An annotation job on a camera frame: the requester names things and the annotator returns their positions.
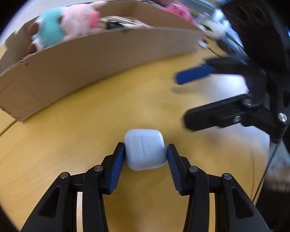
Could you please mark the white earbuds case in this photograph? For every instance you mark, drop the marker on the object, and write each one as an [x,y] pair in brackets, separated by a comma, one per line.
[145,149]

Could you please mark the black sunglasses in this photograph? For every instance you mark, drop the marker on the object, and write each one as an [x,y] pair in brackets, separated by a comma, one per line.
[114,25]

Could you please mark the beige clear phone case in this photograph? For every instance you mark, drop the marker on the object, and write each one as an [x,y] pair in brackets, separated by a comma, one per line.
[129,23]

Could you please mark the magenta bear plush toy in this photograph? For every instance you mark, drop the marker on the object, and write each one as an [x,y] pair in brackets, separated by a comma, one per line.
[180,10]

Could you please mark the pink pig plush toy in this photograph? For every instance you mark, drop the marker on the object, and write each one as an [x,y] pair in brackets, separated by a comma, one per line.
[64,23]

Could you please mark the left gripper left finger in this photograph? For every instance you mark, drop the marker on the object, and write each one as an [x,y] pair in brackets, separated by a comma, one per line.
[56,210]

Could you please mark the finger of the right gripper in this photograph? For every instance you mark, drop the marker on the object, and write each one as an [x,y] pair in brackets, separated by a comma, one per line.
[224,65]
[236,110]

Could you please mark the white panda plush toy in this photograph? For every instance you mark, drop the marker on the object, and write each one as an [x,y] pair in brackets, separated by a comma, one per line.
[212,29]

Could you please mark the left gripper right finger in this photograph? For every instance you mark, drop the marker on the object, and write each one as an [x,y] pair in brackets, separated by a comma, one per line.
[234,211]

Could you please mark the brown cardboard tray box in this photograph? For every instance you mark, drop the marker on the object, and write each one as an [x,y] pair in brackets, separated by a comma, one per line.
[28,83]

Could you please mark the person's hand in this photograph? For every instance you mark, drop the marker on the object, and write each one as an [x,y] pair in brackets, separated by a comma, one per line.
[277,179]

